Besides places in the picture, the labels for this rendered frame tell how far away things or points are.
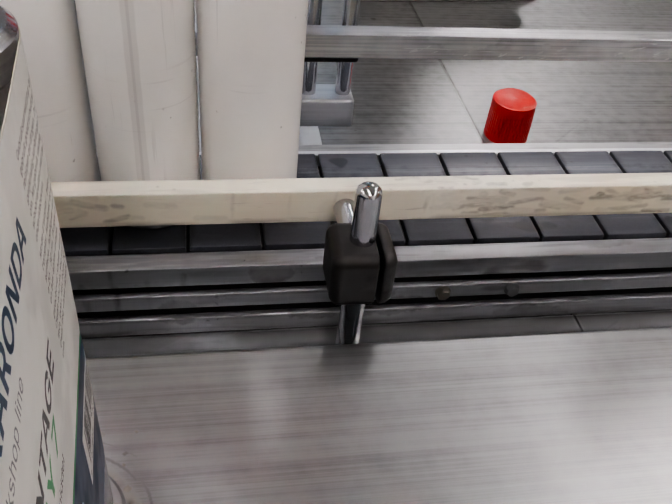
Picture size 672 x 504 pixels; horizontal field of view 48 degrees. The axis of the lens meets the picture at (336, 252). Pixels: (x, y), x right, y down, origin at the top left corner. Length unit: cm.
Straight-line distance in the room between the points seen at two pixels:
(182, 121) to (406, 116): 27
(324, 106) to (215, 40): 14
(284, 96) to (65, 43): 10
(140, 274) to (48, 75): 10
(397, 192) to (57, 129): 16
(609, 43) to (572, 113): 20
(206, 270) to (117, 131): 8
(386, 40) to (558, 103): 28
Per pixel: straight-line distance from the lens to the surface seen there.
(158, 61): 35
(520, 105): 58
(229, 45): 35
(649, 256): 45
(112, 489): 30
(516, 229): 43
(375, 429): 32
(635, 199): 44
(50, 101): 37
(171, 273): 38
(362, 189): 32
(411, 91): 64
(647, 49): 48
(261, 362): 33
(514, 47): 44
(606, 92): 71
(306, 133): 57
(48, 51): 36
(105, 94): 36
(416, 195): 38
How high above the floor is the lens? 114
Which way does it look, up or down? 41 degrees down
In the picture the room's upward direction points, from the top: 7 degrees clockwise
